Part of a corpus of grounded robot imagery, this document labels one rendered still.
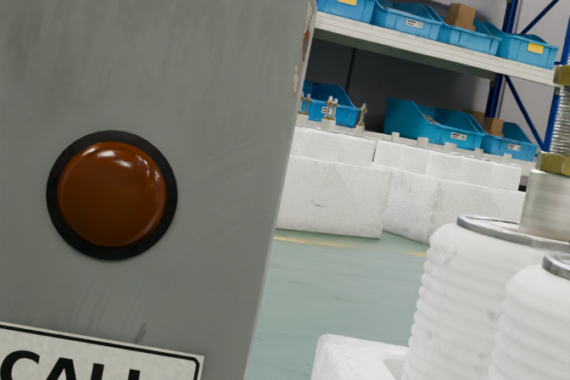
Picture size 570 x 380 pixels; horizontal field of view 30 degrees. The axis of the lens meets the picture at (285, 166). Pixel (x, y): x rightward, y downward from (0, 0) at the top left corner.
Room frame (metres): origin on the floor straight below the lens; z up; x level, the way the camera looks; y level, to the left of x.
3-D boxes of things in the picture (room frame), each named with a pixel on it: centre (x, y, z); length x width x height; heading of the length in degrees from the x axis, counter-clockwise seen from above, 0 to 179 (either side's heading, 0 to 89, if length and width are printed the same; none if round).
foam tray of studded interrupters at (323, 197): (2.80, -0.01, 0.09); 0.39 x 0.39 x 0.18; 38
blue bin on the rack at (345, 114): (5.58, -0.05, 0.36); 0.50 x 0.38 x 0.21; 32
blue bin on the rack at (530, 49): (6.26, -1.14, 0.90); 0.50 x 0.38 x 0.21; 30
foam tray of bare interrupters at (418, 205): (3.14, -0.47, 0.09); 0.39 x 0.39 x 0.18; 34
